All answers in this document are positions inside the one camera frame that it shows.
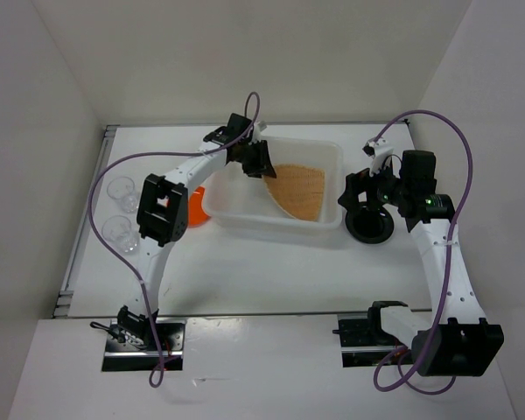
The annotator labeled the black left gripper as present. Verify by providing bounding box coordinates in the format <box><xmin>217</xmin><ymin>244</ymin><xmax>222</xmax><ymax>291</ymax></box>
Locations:
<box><xmin>235</xmin><ymin>139</ymin><xmax>277</xmax><ymax>180</ymax></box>

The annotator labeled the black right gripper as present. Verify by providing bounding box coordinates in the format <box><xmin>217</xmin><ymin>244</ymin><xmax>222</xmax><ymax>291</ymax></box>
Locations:
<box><xmin>337</xmin><ymin>156</ymin><xmax>409</xmax><ymax>215</ymax></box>

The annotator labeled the black round plate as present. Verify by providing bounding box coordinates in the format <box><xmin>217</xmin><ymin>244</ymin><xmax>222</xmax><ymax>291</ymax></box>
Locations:
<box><xmin>345</xmin><ymin>206</ymin><xmax>395</xmax><ymax>245</ymax></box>

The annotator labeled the woven bamboo tray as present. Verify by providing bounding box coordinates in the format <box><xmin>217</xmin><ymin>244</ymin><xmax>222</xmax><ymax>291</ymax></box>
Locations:
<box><xmin>262</xmin><ymin>164</ymin><xmax>326</xmax><ymax>221</ymax></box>

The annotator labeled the orange round plate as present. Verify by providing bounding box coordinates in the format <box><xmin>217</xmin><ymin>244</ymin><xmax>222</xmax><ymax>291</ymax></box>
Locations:
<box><xmin>188</xmin><ymin>186</ymin><xmax>210</xmax><ymax>228</ymax></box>

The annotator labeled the clear plastic cup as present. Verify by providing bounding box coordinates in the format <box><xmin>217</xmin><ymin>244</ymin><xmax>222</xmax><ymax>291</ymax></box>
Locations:
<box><xmin>101</xmin><ymin>215</ymin><xmax>139</xmax><ymax>254</ymax></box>
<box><xmin>107</xmin><ymin>176</ymin><xmax>139</xmax><ymax>214</ymax></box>

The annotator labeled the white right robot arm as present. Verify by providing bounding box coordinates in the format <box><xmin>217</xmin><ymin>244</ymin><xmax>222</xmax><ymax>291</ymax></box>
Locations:
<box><xmin>338</xmin><ymin>138</ymin><xmax>504</xmax><ymax>377</ymax></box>

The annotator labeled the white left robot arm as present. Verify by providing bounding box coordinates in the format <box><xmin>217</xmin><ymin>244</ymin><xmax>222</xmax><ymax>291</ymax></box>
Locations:
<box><xmin>117</xmin><ymin>113</ymin><xmax>276</xmax><ymax>350</ymax></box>

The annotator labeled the translucent white plastic bin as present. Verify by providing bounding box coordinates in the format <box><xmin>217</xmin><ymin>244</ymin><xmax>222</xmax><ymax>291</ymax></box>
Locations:
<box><xmin>202</xmin><ymin>136</ymin><xmax>344</xmax><ymax>234</ymax></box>

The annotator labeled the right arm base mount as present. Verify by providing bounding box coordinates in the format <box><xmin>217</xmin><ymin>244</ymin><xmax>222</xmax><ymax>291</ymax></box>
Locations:
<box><xmin>332</xmin><ymin>306</ymin><xmax>429</xmax><ymax>368</ymax></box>

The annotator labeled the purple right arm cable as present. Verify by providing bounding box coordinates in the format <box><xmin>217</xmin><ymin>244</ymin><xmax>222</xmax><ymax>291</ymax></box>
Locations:
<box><xmin>373</xmin><ymin>108</ymin><xmax>473</xmax><ymax>396</ymax></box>

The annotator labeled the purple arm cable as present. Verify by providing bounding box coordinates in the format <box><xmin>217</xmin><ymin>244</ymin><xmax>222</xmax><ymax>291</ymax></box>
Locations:
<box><xmin>373</xmin><ymin>108</ymin><xmax>473</xmax><ymax>396</ymax></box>
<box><xmin>87</xmin><ymin>91</ymin><xmax>263</xmax><ymax>389</ymax></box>

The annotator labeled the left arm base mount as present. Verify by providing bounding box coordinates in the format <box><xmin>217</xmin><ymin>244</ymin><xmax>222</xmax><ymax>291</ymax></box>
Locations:
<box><xmin>89</xmin><ymin>318</ymin><xmax>186</xmax><ymax>372</ymax></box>

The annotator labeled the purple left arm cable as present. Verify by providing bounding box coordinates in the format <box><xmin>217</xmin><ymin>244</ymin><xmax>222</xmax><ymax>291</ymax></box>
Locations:
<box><xmin>87</xmin><ymin>91</ymin><xmax>263</xmax><ymax>389</ymax></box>

